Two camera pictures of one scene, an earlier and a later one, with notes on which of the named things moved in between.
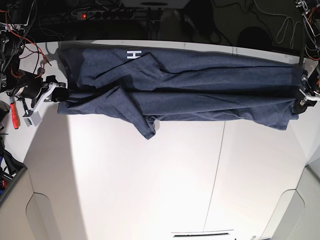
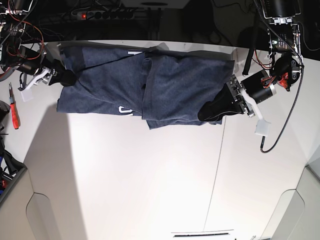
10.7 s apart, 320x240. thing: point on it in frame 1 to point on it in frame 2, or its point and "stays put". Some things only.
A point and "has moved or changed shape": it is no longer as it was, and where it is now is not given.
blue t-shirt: [144, 87] has moved or changed shape
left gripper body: [310, 86] to [235, 86]
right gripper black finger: [60, 94] to [66, 77]
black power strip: [99, 15] stays put
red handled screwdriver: [15, 112] stays put
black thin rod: [199, 234] stays put
